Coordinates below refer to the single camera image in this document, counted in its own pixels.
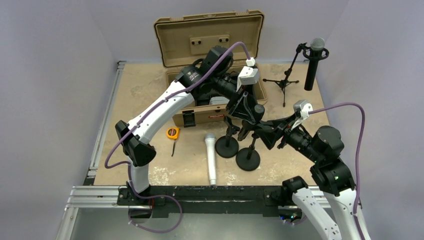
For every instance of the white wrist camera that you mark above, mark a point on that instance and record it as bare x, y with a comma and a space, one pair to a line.
301, 111
249, 74

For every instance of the grey plastic case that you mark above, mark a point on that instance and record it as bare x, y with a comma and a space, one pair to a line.
218, 100

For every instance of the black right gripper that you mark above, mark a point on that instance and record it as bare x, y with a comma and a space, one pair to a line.
269, 136

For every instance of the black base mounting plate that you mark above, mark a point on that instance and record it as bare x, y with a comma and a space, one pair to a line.
160, 201

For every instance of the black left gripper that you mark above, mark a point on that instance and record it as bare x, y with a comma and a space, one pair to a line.
243, 105

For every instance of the black handheld microphone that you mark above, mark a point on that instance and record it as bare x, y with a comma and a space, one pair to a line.
258, 112

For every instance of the black round-base mic stand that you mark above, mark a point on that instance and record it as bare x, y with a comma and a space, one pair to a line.
227, 146

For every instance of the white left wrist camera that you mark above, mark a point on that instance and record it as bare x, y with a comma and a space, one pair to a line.
249, 74

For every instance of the white handheld microphone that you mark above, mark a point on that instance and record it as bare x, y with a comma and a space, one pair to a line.
211, 158

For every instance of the yellow tape measure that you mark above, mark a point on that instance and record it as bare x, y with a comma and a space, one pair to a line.
173, 134

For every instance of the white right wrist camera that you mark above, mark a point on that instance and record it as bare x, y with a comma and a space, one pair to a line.
301, 111

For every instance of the silver-head black microphone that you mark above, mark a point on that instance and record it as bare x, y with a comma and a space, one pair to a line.
315, 52

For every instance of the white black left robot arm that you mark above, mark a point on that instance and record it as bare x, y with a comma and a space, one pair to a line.
135, 135

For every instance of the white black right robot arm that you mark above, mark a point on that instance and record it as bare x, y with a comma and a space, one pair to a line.
329, 172

